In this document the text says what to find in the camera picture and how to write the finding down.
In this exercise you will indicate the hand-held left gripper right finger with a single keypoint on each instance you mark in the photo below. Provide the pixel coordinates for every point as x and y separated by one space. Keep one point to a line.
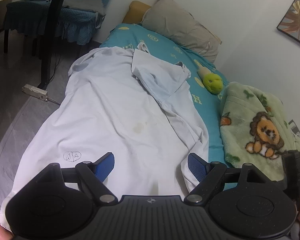
197 166

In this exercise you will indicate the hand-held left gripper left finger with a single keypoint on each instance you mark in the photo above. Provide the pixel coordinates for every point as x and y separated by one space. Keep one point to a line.
105 166

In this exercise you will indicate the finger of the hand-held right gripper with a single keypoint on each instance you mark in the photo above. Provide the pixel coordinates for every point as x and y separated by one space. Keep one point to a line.
293 175

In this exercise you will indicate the white shirt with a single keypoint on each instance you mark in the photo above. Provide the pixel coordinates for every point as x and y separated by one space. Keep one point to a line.
102 117

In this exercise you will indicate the green lion print blanket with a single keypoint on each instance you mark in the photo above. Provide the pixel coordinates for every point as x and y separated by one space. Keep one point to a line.
252 105

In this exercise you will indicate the green plush toy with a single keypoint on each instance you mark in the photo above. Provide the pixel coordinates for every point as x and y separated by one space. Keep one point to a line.
212 81

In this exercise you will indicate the beige power strip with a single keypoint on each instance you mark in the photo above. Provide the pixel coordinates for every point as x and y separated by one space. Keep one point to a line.
35 92

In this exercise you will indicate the bed with teal smiley sheet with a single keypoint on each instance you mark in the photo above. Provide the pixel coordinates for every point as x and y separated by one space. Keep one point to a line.
165 47

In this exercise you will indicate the white table with black legs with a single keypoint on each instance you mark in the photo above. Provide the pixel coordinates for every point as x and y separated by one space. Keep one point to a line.
51 42

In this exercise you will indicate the grey pillow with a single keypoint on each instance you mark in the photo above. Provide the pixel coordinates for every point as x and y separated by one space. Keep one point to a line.
180 27

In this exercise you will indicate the framed leaf picture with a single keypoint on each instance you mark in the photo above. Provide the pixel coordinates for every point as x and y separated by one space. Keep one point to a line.
296 17

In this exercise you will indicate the yellow headboard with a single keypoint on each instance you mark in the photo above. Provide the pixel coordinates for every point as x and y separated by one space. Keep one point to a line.
133 11

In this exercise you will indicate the grey cloth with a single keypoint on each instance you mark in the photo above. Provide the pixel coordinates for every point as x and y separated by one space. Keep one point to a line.
87 5

